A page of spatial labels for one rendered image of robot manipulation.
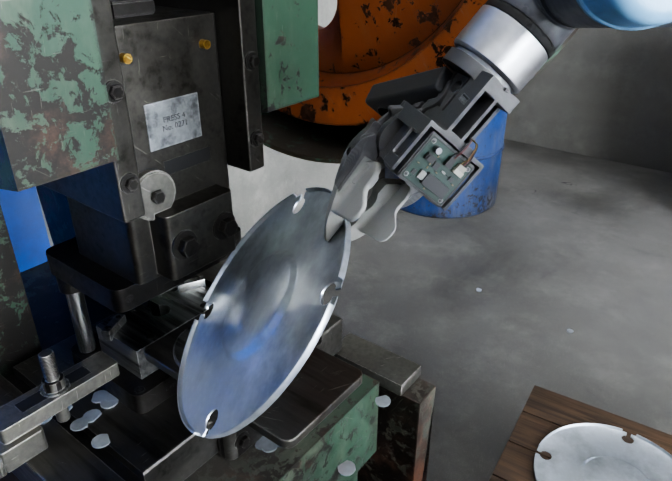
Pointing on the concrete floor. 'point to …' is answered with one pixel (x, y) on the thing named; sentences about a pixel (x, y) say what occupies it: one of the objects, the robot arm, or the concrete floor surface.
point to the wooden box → (524, 446)
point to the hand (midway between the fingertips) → (336, 228)
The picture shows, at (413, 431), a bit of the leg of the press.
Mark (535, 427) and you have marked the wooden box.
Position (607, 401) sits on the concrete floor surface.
